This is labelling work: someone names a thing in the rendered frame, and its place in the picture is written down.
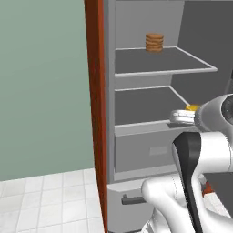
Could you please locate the grey open fridge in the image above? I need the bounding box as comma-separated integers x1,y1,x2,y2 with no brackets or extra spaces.
103,0,233,233

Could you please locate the grey fridge crisper drawer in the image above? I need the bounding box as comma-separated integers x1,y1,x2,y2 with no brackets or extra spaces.
114,130,183,174

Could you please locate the grey fridge freezer drawer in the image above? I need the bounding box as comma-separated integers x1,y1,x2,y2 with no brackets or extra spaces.
106,178,158,233

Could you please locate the dark grey drawer handle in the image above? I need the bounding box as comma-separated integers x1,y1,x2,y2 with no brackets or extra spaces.
121,194,146,206

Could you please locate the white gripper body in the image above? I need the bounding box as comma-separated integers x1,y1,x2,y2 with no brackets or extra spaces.
169,109,197,125

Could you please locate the red-brown wooden side panel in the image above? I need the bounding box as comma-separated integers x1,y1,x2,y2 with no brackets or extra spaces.
83,0,109,233

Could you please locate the yellow cheese wedge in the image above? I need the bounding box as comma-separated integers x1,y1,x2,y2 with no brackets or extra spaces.
185,104,201,112

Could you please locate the grey fridge shelf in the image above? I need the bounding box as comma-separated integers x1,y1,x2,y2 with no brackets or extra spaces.
114,86,198,137
114,46,218,78

